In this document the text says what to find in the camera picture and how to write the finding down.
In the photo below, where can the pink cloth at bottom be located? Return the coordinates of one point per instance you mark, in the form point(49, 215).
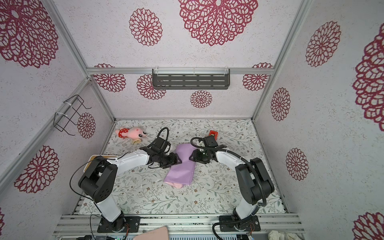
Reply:
point(157, 234)

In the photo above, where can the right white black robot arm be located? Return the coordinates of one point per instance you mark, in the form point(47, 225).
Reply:
point(253, 178)

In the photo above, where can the pink wrapping paper sheet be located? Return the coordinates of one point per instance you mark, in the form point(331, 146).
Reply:
point(182, 174)

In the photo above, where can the pink plush toy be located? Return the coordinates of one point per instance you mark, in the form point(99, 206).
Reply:
point(132, 133)

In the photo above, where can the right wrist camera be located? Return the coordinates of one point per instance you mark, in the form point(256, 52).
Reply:
point(210, 142)

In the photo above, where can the black wire wall rack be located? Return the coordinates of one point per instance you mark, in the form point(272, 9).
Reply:
point(74, 103)

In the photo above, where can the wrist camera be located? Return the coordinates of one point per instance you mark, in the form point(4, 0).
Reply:
point(161, 145)
point(210, 142)

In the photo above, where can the white cloth bottom right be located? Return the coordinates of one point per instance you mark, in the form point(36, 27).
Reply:
point(279, 235)

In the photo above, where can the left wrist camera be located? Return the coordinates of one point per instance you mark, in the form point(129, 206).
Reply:
point(161, 145)

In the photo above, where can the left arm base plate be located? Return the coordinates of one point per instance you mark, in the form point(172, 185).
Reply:
point(120, 225)

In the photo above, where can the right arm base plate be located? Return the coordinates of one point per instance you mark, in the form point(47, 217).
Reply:
point(250, 224)

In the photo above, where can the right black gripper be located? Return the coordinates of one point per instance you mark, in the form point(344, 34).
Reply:
point(195, 153)

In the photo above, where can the grey wall shelf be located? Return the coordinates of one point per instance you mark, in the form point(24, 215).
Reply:
point(191, 79)

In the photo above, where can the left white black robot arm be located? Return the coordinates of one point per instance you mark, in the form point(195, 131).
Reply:
point(98, 180)

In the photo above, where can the red tape dispenser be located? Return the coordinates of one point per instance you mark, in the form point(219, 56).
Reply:
point(213, 133)

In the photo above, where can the white wooden tissue box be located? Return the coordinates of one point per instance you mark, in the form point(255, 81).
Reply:
point(94, 156)

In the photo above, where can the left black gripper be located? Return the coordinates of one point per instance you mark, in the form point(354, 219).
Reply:
point(174, 161)

